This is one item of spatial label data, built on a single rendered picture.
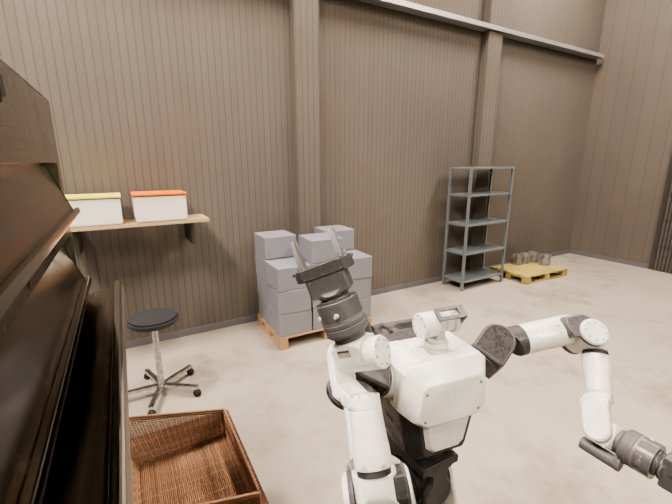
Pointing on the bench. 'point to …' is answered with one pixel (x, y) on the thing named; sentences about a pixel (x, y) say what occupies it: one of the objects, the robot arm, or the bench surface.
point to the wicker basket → (190, 460)
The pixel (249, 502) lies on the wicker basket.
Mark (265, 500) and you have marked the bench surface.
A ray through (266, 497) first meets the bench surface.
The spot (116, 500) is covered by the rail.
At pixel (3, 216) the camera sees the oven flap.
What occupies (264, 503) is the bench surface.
